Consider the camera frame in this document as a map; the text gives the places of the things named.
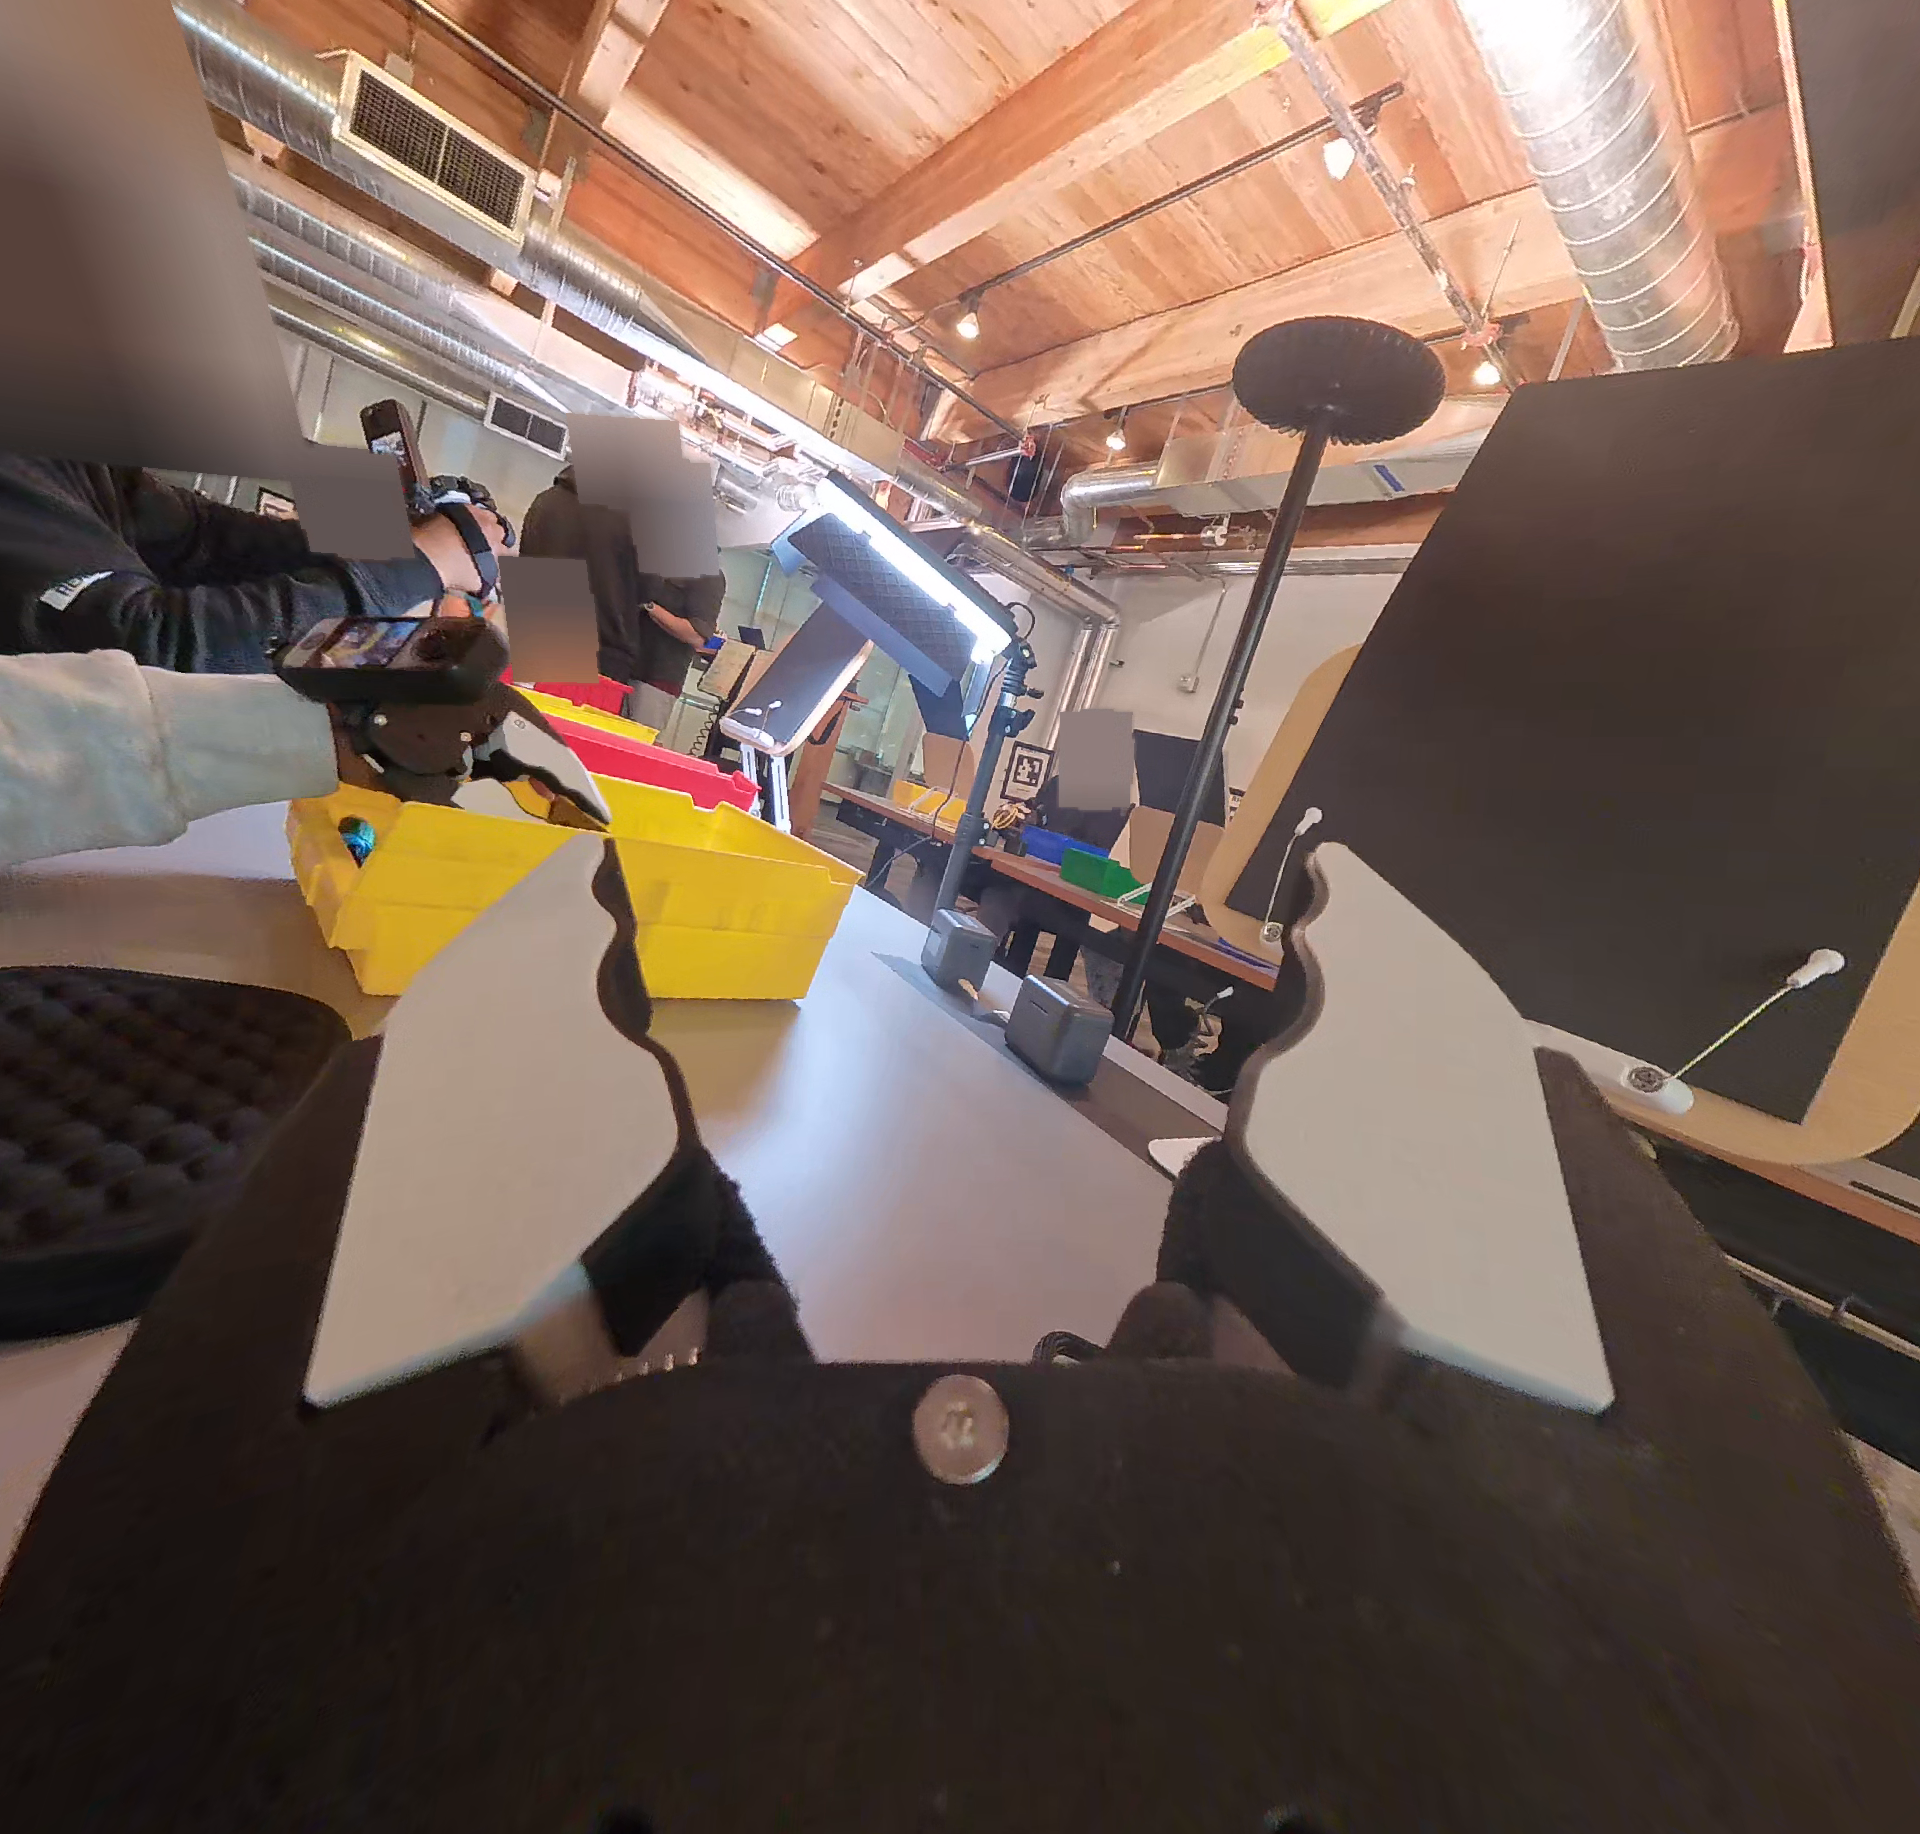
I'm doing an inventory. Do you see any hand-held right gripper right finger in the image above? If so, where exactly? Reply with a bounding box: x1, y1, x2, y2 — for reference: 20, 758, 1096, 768
1158, 842, 1619, 1418

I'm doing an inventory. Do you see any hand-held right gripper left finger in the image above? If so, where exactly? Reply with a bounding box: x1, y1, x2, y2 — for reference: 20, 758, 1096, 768
303, 834, 798, 1411

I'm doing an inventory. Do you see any yellow plastic bin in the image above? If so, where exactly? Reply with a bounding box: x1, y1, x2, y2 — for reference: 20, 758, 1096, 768
286, 773, 868, 1006

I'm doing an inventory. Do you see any person's left forearm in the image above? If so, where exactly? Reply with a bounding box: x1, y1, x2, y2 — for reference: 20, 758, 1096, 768
0, 649, 344, 872

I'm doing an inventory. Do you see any small yellow bin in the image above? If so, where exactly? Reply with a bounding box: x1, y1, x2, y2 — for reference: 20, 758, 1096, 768
519, 688, 660, 749

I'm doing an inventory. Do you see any red plastic bin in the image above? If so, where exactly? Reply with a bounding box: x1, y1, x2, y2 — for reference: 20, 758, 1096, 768
502, 676, 760, 818

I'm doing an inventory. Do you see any tablet on stand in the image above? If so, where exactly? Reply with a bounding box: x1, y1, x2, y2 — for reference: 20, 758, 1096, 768
721, 596, 877, 834

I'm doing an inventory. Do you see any long wooden work table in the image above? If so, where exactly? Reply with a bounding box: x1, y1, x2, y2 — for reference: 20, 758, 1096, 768
823, 779, 1288, 991

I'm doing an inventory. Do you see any black quilted cushion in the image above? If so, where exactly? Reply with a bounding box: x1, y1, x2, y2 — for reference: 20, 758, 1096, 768
0, 964, 352, 1345

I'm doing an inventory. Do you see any grey cube adapter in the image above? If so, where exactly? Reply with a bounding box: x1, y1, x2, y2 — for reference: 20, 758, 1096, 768
1003, 973, 1115, 1089
920, 908, 1001, 996

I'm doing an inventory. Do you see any light panel on stand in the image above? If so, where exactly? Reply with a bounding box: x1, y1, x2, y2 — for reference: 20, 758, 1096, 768
770, 472, 1044, 967

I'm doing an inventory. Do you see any black board with wooden rim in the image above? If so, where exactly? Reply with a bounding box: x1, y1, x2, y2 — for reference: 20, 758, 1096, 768
1199, 336, 1920, 1171

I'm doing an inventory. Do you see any large white air vent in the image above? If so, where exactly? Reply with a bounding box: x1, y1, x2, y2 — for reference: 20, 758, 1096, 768
319, 49, 543, 245

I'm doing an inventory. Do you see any black stand with round disc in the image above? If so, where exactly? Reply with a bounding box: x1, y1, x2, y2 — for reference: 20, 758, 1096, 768
1111, 315, 1451, 1045

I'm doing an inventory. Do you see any white clip with thin wire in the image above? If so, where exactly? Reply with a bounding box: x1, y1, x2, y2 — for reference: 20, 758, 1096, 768
1625, 944, 1852, 1117
1256, 807, 1325, 944

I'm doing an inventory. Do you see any long silver ceiling duct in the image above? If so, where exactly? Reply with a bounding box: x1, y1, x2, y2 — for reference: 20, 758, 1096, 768
167, 0, 783, 412

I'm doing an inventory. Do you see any wide silver ventilation duct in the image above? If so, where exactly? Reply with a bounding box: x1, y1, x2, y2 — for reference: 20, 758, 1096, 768
1420, 0, 1746, 374

